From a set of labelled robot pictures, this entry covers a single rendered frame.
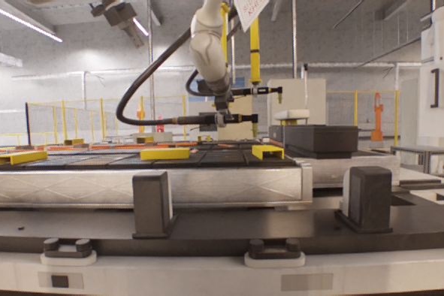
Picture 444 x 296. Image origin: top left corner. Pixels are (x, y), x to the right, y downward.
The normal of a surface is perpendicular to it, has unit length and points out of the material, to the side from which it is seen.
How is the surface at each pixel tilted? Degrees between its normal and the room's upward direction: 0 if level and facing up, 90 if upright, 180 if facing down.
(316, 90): 90
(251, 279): 90
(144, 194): 90
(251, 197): 90
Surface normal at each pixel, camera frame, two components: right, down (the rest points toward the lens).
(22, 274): -0.04, 0.09
